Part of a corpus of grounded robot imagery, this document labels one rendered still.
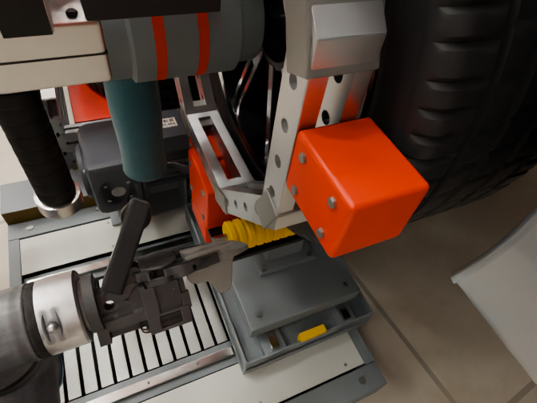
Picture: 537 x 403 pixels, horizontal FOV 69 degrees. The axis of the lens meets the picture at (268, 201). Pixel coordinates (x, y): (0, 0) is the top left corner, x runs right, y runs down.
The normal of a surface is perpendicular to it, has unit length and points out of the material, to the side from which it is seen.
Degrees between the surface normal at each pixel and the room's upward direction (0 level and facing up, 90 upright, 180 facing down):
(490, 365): 0
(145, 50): 86
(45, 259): 0
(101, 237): 0
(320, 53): 90
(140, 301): 45
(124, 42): 79
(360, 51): 90
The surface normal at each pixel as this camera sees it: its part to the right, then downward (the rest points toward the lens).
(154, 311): 0.36, 0.07
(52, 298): 0.18, -0.51
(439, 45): -0.41, -0.07
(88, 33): 0.40, 0.74
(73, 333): 0.43, 0.36
